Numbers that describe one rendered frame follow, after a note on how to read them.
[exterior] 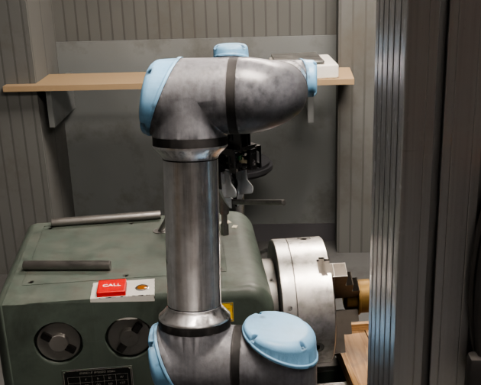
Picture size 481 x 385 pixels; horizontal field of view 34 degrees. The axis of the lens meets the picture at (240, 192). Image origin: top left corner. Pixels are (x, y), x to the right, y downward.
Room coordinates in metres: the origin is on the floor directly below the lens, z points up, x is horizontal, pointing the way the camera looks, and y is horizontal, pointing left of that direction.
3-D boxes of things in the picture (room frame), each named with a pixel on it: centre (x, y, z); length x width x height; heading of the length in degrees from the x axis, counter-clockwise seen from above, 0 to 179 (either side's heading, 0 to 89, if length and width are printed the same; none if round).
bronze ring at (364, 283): (1.79, -0.30, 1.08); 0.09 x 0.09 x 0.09; 4
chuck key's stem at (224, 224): (1.71, 0.04, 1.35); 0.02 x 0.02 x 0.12
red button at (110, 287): (1.52, 0.28, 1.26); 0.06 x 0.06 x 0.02; 4
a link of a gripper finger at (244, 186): (1.67, -0.01, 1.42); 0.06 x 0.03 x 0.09; 33
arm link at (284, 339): (1.10, -0.05, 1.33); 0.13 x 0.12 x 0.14; 83
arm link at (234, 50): (1.67, 0.01, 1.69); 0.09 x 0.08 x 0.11; 173
